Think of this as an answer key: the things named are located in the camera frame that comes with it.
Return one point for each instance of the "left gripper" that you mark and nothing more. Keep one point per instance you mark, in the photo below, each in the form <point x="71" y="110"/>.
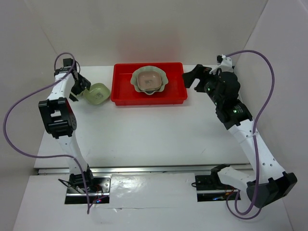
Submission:
<point x="83" y="83"/>

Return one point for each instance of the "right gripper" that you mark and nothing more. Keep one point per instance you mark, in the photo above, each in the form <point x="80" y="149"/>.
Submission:
<point x="196" y="73"/>

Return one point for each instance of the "green square plate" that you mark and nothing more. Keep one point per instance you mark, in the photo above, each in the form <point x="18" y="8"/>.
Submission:
<point x="97" y="94"/>

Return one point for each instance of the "brown square plate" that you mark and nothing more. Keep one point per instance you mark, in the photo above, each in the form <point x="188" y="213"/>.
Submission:
<point x="149" y="80"/>

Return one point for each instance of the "large green scalloped bowl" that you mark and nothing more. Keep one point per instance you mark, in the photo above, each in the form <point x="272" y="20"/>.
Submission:
<point x="164" y="78"/>

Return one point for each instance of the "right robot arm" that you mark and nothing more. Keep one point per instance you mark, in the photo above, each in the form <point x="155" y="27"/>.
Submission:
<point x="270" y="181"/>

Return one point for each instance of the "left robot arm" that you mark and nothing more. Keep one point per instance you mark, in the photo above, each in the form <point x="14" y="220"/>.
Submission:
<point x="60" y="122"/>

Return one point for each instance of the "red plastic bin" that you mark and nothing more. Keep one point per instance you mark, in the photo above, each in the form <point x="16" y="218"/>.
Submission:
<point x="124" y="94"/>

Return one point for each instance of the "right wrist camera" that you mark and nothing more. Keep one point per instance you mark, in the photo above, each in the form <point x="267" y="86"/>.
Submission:
<point x="224" y="64"/>

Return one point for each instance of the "front aluminium rail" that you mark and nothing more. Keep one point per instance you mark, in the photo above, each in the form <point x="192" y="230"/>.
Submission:
<point x="135" y="170"/>

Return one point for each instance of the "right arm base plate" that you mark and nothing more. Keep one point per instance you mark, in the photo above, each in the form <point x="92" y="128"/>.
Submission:
<point x="210" y="190"/>

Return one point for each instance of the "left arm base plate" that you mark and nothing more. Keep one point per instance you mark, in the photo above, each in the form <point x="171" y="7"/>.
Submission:
<point x="98" y="193"/>

